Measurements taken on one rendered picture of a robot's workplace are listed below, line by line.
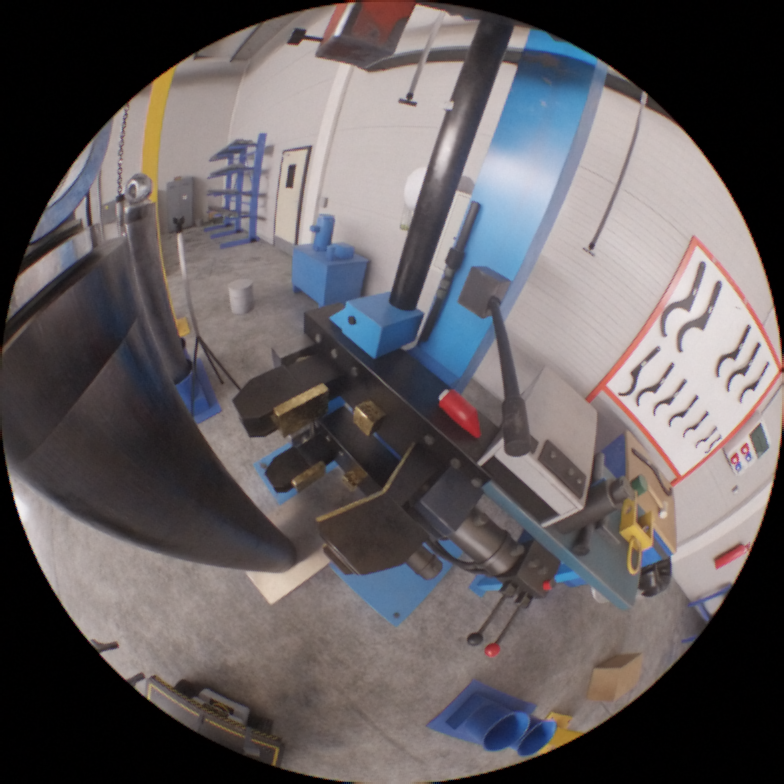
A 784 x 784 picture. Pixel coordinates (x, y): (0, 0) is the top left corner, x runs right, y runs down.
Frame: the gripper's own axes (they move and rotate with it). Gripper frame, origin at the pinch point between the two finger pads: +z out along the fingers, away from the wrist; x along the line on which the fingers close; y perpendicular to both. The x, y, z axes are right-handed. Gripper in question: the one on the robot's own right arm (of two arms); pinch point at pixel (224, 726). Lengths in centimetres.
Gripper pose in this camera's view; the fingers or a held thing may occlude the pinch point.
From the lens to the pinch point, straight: 99.8
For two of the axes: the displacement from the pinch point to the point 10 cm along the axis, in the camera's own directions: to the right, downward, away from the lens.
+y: -1.6, 9.2, -3.5
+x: 9.4, 2.5, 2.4
